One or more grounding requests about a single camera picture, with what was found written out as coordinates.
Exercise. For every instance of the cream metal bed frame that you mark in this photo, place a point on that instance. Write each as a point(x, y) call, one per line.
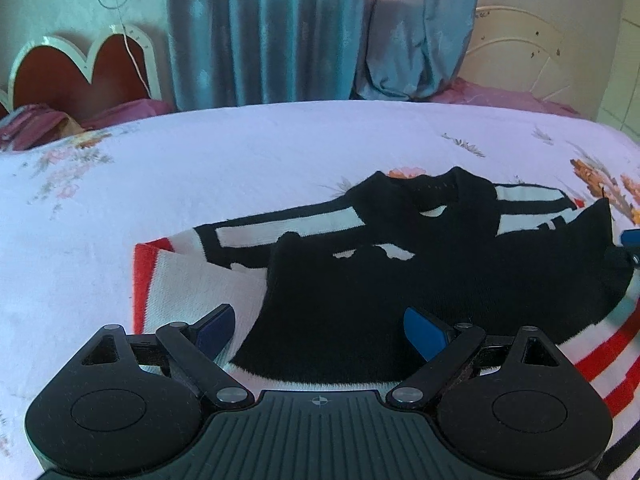
point(515, 50)

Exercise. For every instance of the white floral bed sheet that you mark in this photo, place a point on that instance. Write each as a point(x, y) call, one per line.
point(83, 396)

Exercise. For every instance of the red heart-shaped headboard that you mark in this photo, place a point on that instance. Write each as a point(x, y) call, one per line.
point(119, 67)

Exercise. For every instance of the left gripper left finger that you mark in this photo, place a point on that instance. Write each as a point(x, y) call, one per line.
point(192, 350)

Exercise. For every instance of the pink under sheet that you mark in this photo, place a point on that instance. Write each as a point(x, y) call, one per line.
point(460, 91)

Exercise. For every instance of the blue-grey curtain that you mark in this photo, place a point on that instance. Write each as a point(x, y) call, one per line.
point(243, 52)

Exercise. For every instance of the striped black red white sweater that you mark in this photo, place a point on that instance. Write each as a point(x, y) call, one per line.
point(320, 292)

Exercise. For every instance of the purple pillow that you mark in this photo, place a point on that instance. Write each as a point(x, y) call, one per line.
point(33, 125)

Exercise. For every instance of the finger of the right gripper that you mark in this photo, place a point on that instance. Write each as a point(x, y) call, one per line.
point(630, 241)

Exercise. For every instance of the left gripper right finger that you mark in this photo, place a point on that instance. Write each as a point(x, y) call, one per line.
point(445, 349)

